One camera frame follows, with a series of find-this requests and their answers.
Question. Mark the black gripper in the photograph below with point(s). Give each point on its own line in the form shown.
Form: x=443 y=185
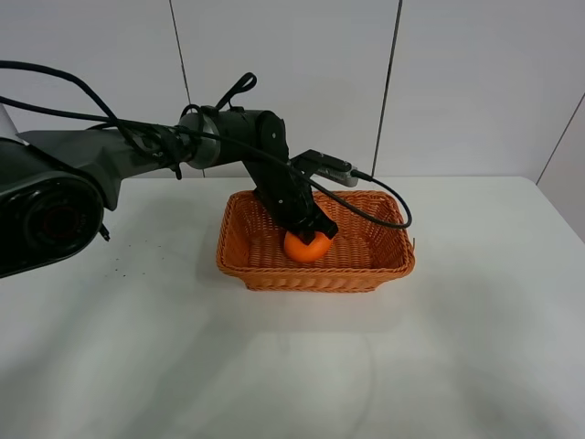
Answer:
x=288 y=199

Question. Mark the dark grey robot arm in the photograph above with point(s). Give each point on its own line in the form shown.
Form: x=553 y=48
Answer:
x=57 y=185

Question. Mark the orange fruit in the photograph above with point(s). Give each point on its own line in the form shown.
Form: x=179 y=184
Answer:
x=304 y=243

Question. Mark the orange wicker basket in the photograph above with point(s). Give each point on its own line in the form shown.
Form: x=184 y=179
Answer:
x=362 y=257

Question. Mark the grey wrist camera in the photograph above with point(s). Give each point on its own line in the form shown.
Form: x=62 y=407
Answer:
x=312 y=162

